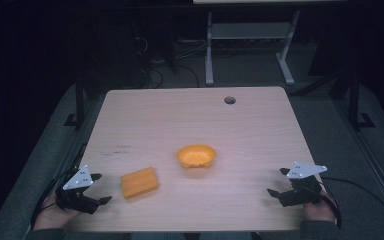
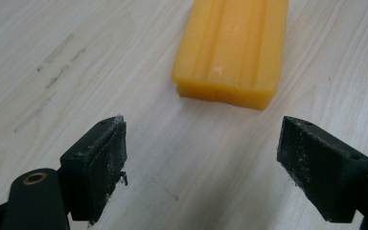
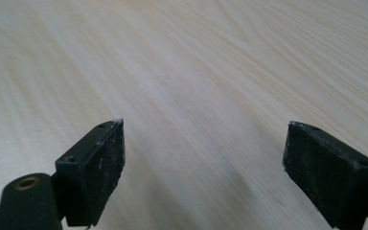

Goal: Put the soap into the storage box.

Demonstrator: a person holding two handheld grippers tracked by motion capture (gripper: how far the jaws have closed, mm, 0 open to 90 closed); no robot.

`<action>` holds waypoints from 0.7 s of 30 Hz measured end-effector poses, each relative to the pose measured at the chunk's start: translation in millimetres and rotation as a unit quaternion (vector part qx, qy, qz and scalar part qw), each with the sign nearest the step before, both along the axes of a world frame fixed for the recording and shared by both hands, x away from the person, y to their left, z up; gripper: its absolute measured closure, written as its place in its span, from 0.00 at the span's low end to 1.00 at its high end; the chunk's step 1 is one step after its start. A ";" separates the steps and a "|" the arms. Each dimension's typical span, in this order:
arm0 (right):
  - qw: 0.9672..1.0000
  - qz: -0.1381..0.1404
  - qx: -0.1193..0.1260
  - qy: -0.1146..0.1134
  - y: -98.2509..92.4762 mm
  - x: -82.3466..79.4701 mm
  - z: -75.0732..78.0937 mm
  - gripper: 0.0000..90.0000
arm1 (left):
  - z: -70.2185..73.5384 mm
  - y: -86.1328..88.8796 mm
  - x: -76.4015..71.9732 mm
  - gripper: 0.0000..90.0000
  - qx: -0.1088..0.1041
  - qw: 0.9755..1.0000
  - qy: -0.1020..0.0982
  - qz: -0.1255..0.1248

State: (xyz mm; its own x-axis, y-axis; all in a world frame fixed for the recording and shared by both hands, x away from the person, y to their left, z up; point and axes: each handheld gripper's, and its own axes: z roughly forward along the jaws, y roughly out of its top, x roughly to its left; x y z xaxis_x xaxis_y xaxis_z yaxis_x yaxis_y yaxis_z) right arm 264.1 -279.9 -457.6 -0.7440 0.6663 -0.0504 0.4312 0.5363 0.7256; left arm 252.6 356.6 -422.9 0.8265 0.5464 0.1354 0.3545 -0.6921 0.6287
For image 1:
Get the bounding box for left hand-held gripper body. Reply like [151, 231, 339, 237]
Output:
[54, 164, 101, 215]

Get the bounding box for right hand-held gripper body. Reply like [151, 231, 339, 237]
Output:
[279, 161, 328, 208]

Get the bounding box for person's right hand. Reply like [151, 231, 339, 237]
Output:
[302, 190, 338, 224]

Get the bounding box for person's left hand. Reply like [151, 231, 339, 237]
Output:
[32, 191, 78, 232]

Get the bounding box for orange ribbed rectangular block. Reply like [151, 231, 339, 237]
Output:
[119, 166, 160, 201]

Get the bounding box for black metal stand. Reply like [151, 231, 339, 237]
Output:
[63, 66, 88, 132]
[347, 68, 377, 132]

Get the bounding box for orange perforated plastic bowl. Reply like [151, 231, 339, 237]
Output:
[175, 143, 218, 170]

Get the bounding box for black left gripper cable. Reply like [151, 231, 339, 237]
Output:
[29, 166, 82, 232]

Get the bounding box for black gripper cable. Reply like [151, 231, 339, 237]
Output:
[29, 166, 82, 232]
[320, 176, 384, 232]

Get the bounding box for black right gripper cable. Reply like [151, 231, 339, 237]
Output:
[320, 176, 384, 232]

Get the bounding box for aluminium floor rail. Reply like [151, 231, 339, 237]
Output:
[333, 97, 384, 231]

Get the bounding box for black floor cables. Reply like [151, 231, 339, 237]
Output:
[133, 33, 212, 90]

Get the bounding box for white metal desk frame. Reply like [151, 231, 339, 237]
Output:
[204, 9, 302, 87]

